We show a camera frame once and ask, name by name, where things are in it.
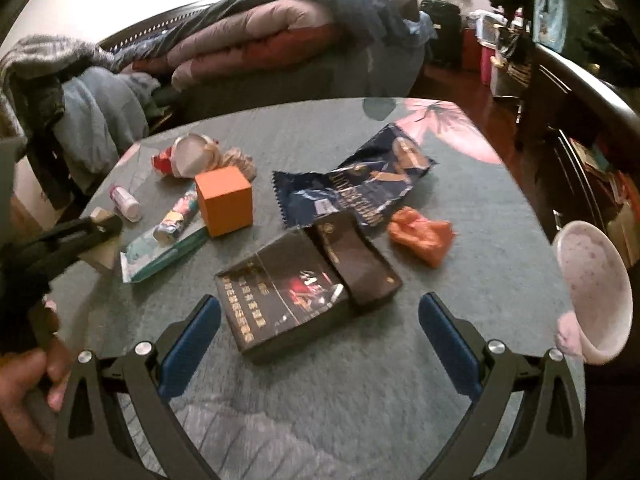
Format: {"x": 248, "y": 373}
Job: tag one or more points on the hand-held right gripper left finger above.
{"x": 192, "y": 345}

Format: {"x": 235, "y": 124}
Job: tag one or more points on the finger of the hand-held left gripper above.
{"x": 75, "y": 237}

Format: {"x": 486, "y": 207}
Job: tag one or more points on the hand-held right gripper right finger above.
{"x": 447, "y": 345}

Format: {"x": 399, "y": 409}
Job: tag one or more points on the tan wooden block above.
{"x": 102, "y": 260}

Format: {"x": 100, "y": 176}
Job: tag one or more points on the small pink white bottle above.
{"x": 125, "y": 202}

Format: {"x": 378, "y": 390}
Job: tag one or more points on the black printed box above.
{"x": 280, "y": 305}

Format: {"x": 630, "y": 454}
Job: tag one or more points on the colourful printed tube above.
{"x": 175, "y": 217}

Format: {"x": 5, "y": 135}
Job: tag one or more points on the orange wrapper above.
{"x": 425, "y": 237}

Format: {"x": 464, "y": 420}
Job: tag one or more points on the dark brown small box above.
{"x": 357, "y": 265}

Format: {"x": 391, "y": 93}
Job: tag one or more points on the crushed red white cup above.
{"x": 185, "y": 157}

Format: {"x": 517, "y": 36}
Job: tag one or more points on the orange cardboard box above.
{"x": 222, "y": 202}

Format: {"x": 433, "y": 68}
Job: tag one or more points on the pink round bin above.
{"x": 592, "y": 285}

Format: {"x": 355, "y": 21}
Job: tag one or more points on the brown paper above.
{"x": 240, "y": 164}

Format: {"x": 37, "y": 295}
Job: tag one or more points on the dark blue snack bag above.
{"x": 360, "y": 180}

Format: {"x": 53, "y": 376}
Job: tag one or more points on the person's left hand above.
{"x": 22, "y": 390}

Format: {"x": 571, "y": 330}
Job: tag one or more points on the green white tissue packet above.
{"x": 155, "y": 257}

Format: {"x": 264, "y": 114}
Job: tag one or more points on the pink cloth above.
{"x": 569, "y": 332}

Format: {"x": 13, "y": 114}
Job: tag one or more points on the light blue clothing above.
{"x": 95, "y": 110}

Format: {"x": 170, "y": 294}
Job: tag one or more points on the dark wooden cabinet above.
{"x": 575, "y": 125}

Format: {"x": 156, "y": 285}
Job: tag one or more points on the mauve folded quilt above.
{"x": 250, "y": 40}

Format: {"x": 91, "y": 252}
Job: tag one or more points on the red suitcase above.
{"x": 471, "y": 50}

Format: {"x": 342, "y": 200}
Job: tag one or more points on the black suitcase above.
{"x": 442, "y": 32}

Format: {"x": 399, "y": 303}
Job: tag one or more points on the clear plastic box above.
{"x": 490, "y": 27}

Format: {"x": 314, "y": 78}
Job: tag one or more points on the teal bag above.
{"x": 555, "y": 15}

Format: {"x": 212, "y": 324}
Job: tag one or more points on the dark blue blanket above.
{"x": 345, "y": 0}

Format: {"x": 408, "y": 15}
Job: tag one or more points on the pile of dark clothes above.
{"x": 610, "y": 20}

